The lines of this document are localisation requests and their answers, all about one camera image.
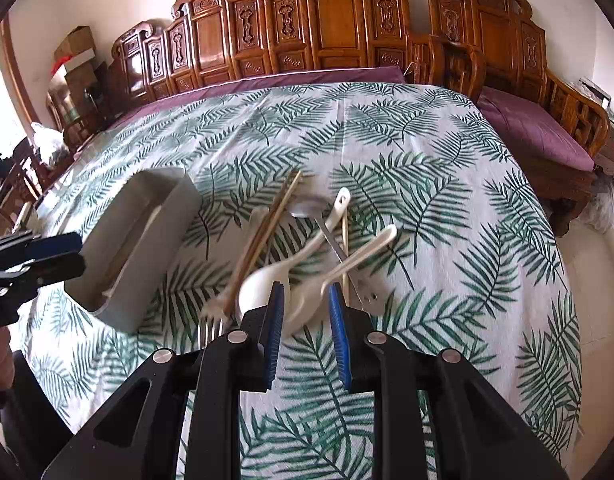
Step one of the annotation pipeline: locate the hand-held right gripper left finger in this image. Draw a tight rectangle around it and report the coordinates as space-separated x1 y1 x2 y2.
39 282 288 480

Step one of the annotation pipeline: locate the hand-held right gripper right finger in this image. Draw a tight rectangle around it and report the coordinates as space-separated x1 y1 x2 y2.
328 282 570 480

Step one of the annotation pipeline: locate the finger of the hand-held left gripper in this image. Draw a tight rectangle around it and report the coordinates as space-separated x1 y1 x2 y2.
0 232 84 268
0 254 86 293

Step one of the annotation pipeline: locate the white ceramic spoon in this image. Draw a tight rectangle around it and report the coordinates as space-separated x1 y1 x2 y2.
236 187 352 323
284 224 398 333

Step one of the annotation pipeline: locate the metal fork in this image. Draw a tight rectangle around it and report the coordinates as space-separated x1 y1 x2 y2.
197 212 272 350

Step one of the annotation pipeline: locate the dark brown wooden chopstick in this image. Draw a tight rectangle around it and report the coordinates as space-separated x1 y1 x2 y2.
222 170 298 313

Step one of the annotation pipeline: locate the light wooden chopstick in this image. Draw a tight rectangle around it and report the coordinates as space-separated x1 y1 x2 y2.
341 207 350 306

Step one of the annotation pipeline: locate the grey rectangular utensil container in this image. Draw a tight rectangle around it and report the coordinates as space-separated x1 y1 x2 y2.
63 167 202 333

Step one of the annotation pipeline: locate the golden brown wooden chopstick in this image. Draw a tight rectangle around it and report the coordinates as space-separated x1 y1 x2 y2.
237 170 304 291

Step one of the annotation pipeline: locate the metal spoon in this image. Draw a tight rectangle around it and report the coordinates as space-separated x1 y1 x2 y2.
289 197 382 311

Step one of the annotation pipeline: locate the dark wooden chair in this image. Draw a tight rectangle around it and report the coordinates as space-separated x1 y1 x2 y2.
0 139 45 238

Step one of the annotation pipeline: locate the white plastic bag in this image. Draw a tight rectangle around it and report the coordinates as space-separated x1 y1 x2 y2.
31 121 68 163

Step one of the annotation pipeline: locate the dark cardboard box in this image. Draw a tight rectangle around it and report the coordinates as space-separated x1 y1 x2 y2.
63 62 110 111

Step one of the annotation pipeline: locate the green leaf print tablecloth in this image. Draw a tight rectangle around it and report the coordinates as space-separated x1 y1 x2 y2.
17 80 585 480

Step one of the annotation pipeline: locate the white cardboard box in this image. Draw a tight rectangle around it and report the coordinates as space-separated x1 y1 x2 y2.
50 50 96 81

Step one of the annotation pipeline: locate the brown cardboard box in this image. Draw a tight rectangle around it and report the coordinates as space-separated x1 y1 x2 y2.
53 25 95 61

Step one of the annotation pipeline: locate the purple sofa bench cushion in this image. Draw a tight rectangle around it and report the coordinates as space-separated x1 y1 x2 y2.
109 66 406 128

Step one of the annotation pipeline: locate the purple armchair cushion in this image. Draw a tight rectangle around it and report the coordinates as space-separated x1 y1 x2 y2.
479 85 595 172

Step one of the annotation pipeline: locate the clear plastic bag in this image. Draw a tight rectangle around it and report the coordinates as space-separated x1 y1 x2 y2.
582 177 614 233

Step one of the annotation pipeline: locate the carved wooden sofa bench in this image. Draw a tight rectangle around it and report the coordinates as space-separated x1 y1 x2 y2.
107 0 445 111

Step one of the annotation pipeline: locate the wooden side table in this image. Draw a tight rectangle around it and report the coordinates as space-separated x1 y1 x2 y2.
592 122 614 188

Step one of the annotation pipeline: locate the carved wooden armchair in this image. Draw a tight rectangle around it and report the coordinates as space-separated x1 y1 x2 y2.
409 0 612 238

